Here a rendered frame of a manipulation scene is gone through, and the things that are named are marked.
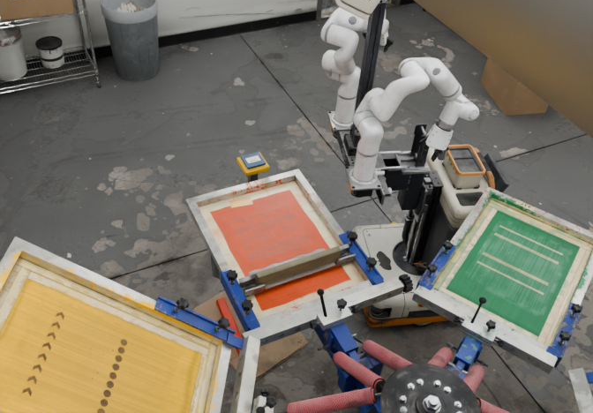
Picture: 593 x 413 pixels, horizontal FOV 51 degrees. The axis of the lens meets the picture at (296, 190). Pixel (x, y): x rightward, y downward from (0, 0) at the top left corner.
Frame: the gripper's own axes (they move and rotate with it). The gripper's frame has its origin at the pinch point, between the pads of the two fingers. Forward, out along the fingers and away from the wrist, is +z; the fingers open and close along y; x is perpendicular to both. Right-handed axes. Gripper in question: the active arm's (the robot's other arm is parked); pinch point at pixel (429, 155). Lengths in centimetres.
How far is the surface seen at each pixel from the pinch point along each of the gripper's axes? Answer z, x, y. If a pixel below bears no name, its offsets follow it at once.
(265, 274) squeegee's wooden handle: 48, -49, -66
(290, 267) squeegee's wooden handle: 44, -46, -56
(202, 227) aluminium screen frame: 56, -15, -91
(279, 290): 56, -48, -57
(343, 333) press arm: 46, -76, -37
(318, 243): 46, -22, -40
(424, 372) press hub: 21, -114, -27
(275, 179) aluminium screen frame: 41, 16, -59
